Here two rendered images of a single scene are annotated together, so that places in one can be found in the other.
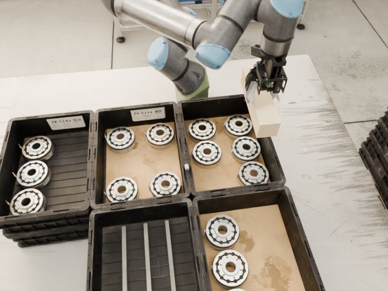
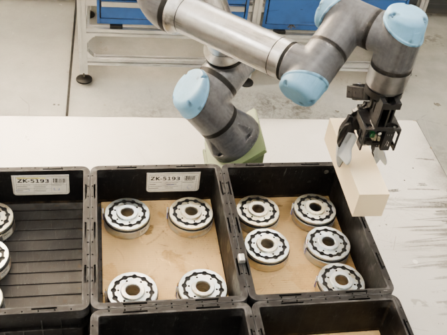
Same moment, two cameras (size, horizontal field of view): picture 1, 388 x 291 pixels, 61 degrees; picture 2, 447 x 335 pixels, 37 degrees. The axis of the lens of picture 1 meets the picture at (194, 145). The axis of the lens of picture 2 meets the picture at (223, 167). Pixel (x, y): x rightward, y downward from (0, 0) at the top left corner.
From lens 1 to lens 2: 41 cm
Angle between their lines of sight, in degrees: 14
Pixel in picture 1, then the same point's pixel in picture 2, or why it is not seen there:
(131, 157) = (144, 247)
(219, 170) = (285, 275)
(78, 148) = (55, 226)
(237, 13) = (340, 35)
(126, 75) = (122, 127)
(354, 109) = not seen: outside the picture
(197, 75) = (247, 133)
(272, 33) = (386, 65)
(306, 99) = (416, 186)
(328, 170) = not seen: outside the picture
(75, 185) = (51, 282)
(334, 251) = not seen: outside the picture
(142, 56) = (122, 111)
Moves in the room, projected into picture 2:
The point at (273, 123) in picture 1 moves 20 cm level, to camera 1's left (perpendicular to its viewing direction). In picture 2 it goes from (378, 193) to (275, 185)
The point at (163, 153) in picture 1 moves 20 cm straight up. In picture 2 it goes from (195, 244) to (203, 179)
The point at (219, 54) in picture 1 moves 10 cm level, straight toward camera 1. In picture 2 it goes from (315, 85) to (316, 119)
